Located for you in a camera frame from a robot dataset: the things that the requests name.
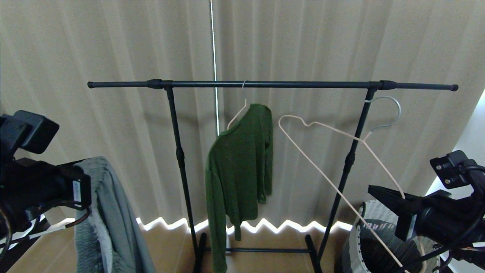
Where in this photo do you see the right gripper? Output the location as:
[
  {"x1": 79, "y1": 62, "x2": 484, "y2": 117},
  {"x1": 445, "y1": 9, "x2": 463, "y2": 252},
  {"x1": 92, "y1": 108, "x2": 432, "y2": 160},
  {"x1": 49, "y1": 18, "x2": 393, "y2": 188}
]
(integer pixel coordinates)
[{"x1": 396, "y1": 191, "x2": 485, "y2": 248}]

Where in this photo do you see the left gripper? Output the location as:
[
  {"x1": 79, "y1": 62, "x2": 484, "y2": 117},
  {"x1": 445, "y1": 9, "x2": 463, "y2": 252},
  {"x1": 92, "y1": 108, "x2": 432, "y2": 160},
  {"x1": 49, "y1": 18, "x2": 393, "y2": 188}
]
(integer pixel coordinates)
[{"x1": 0, "y1": 158, "x2": 92, "y2": 229}]

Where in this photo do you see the pale grey garment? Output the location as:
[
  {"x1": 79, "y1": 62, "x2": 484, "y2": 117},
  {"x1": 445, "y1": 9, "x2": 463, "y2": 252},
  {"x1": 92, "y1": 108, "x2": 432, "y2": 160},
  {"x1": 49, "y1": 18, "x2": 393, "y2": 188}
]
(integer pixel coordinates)
[{"x1": 73, "y1": 156, "x2": 156, "y2": 273}]

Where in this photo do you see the pink clothes hanger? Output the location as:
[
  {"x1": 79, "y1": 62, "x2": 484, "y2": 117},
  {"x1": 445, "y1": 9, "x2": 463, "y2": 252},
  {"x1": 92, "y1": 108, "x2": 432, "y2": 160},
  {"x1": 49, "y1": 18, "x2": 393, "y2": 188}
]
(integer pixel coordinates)
[
  {"x1": 227, "y1": 80, "x2": 249, "y2": 131},
  {"x1": 278, "y1": 96, "x2": 427, "y2": 273}
]

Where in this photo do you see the green printed t-shirt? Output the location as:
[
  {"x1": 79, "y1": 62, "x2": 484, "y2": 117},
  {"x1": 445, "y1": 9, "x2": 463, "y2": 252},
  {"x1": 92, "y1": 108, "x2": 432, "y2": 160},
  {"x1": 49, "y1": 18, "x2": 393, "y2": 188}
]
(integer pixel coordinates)
[{"x1": 205, "y1": 103, "x2": 274, "y2": 273}]

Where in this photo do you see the white laundry basket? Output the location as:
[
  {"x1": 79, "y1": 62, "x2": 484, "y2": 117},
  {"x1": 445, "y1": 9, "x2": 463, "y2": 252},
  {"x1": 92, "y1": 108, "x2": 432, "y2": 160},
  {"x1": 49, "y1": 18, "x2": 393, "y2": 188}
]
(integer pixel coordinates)
[{"x1": 341, "y1": 200, "x2": 442, "y2": 273}]

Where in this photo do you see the black clothes rack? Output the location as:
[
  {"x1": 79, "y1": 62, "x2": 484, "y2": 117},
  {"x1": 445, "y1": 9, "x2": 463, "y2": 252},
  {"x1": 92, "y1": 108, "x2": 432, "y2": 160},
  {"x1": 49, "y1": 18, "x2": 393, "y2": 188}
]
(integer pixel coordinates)
[{"x1": 87, "y1": 79, "x2": 459, "y2": 273}]

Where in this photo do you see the black cable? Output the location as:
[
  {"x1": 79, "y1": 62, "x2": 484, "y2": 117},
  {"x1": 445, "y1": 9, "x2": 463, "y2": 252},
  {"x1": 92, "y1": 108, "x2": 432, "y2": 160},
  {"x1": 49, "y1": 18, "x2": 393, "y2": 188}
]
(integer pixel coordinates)
[{"x1": 396, "y1": 209, "x2": 485, "y2": 273}]

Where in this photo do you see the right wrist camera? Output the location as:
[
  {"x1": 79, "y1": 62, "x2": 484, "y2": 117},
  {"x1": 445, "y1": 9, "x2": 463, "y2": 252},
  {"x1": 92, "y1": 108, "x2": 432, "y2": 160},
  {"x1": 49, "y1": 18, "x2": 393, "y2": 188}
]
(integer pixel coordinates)
[{"x1": 430, "y1": 150, "x2": 485, "y2": 198}]

